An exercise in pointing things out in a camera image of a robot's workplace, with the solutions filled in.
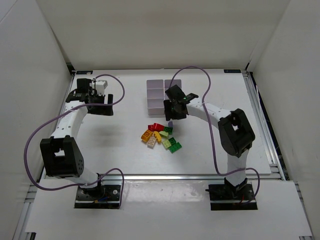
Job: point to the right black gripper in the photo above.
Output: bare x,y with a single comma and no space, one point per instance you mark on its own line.
170,113

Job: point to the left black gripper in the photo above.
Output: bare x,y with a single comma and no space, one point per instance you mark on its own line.
100,109

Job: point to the dark green square lego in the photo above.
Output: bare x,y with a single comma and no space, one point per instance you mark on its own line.
168,130

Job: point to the red curved lego brick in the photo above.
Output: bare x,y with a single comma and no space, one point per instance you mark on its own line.
158,127

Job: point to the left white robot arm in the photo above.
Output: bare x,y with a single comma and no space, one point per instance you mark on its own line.
61,155

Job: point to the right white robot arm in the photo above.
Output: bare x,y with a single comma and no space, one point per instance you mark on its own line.
235,132

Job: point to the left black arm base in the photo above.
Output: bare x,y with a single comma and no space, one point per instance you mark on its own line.
103,196

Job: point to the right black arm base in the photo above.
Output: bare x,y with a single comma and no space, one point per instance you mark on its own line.
223,199

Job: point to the light green curved lego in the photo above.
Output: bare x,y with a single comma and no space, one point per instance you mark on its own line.
164,134

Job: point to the right white divided container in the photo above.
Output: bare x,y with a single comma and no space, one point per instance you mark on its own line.
171,83

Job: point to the white divided container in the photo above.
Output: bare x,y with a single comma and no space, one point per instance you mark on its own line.
155,97
171,83

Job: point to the left white divided container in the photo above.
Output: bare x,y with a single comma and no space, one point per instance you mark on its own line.
155,97

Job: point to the dark green small lego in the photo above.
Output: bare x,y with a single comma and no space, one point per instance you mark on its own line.
172,141

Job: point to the yellow curved lego brick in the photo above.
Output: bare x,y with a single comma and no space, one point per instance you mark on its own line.
157,136

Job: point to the light green lego brick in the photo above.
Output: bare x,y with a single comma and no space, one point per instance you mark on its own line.
166,143

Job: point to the green flat lego plate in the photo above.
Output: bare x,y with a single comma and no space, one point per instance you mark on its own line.
175,147

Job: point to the cream lego brick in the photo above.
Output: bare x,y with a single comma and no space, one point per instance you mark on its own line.
151,142

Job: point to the orange lego brick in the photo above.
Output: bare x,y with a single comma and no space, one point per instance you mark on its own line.
146,136

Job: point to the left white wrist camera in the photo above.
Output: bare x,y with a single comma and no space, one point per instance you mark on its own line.
99,86

